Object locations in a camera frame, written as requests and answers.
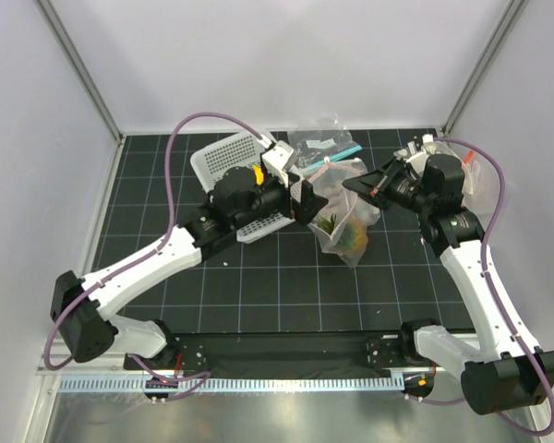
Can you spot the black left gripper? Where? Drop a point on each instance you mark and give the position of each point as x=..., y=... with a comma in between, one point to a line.
x=310, y=203

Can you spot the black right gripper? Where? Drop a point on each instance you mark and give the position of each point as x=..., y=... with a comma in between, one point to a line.
x=371, y=185

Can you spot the pink-zipper clear zip bag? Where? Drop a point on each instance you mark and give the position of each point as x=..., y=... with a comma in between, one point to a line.
x=327, y=182

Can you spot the orange toy pineapple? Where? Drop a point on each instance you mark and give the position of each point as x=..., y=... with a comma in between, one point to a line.
x=341, y=238

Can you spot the yellow toy banana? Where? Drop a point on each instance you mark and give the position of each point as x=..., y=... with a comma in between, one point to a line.
x=259, y=174

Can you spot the white perforated plastic basket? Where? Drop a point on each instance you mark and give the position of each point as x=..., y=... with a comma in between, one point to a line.
x=238, y=150

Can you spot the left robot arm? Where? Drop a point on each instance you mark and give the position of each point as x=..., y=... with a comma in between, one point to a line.
x=85, y=310

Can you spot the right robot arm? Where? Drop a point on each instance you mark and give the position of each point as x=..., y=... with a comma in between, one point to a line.
x=508, y=369

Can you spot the blue-zipper clear zip bag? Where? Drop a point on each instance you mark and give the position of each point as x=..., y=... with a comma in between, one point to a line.
x=315, y=143

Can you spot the white-dotted clear zip bag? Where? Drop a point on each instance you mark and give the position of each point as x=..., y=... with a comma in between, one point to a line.
x=402, y=153

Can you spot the orange-zipper clear zip bag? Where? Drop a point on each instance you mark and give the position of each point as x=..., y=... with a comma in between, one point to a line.
x=481, y=185

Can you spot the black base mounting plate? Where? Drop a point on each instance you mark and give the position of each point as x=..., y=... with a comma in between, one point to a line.
x=293, y=355

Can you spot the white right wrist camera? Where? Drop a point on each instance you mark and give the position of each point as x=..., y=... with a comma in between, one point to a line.
x=420, y=149

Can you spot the slotted cable duct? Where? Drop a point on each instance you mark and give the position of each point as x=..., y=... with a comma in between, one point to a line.
x=137, y=383

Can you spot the aluminium frame rail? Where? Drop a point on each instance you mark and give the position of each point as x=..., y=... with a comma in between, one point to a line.
x=109, y=363

